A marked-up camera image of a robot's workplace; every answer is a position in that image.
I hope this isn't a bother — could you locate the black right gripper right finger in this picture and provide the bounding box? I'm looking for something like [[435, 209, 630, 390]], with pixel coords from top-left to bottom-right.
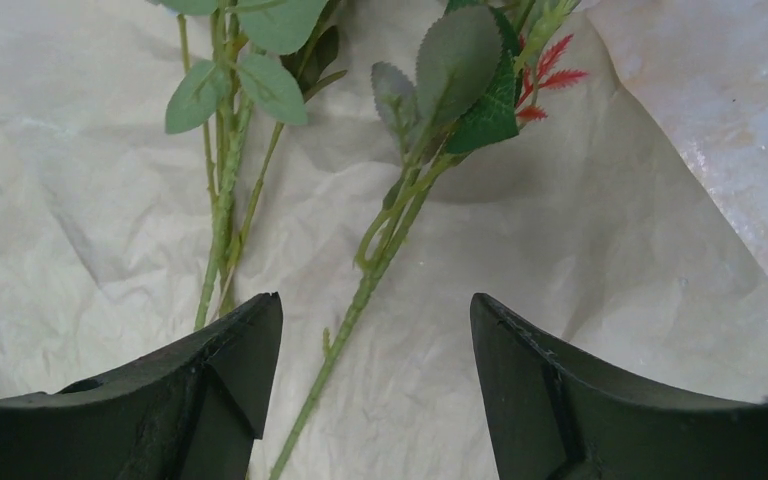
[[470, 293, 768, 480]]

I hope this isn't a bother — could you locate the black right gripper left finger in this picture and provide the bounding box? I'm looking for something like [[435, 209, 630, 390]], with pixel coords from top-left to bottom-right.
[[0, 293, 283, 480]]

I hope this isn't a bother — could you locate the orange paper bouquet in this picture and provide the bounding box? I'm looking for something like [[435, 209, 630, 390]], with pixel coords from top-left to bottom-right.
[[0, 1, 768, 479]]

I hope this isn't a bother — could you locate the pink blue flower bunch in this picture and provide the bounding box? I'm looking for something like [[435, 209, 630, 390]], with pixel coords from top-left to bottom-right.
[[145, 0, 591, 480]]

